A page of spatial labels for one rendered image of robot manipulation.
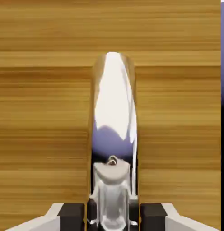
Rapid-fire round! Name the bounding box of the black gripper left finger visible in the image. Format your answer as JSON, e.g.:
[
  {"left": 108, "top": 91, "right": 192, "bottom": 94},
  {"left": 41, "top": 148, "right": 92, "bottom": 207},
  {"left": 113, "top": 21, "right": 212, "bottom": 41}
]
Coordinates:
[{"left": 4, "top": 203, "right": 86, "bottom": 231}]

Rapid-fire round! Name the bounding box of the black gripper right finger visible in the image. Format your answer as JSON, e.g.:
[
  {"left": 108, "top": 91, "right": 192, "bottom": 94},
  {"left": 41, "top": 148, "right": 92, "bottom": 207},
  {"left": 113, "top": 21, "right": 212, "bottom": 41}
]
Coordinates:
[{"left": 140, "top": 203, "right": 220, "bottom": 231}]

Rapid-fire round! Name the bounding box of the curved silver metal handle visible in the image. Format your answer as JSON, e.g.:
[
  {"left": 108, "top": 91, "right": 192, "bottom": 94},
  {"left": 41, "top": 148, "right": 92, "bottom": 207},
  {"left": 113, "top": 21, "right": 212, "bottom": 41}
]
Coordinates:
[{"left": 84, "top": 51, "right": 141, "bottom": 231}]

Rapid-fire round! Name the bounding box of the light wooden cabinet door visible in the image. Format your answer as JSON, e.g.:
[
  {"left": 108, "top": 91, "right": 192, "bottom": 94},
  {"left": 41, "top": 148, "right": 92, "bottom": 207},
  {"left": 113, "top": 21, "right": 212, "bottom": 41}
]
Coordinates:
[{"left": 0, "top": 65, "right": 222, "bottom": 231}]

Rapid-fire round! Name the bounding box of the light wooden cabinet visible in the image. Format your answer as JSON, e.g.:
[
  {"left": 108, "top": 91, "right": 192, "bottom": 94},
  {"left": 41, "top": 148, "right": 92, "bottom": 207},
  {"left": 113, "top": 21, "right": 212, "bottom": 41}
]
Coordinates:
[{"left": 0, "top": 0, "right": 222, "bottom": 231}]

